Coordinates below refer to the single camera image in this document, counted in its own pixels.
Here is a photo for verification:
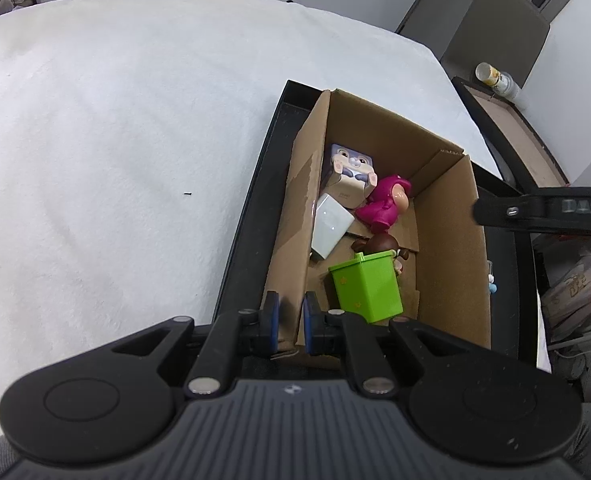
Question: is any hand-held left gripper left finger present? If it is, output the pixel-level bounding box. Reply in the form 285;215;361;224
110;290;282;399

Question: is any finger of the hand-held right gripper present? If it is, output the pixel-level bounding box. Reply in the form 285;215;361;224
472;186;591;237

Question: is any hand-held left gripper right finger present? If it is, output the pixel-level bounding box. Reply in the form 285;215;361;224
303;292;477;400

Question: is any green toy bin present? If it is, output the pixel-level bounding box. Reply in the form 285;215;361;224
328;248;405;325

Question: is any small white box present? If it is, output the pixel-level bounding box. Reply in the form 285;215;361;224
309;192;357;261

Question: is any brown toy figure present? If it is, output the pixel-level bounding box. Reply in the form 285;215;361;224
351;232;411;277

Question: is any brown cardboard box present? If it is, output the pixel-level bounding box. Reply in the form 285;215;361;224
260;88;494;361

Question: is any black tray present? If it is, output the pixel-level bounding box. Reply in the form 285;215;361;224
214;79;539;374

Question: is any pink toy figure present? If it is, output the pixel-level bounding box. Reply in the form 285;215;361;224
355;173;414;235

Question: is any rabbit print cube box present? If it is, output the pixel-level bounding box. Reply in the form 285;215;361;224
320;143;379;207

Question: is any pile of plastic bags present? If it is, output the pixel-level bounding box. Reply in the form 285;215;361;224
539;239;591;357

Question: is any wooden bedside table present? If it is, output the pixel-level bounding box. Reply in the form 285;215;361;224
451;75;572;197

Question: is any clear plastic cup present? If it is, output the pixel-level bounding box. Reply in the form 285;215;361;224
495;73;521;101

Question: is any white and yellow can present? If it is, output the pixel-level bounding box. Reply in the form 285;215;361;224
475;61;504;89

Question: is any grey headboard panel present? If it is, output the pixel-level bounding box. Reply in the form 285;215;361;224
395;0;552;92

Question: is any white bed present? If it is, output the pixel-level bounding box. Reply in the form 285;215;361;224
0;0;552;461

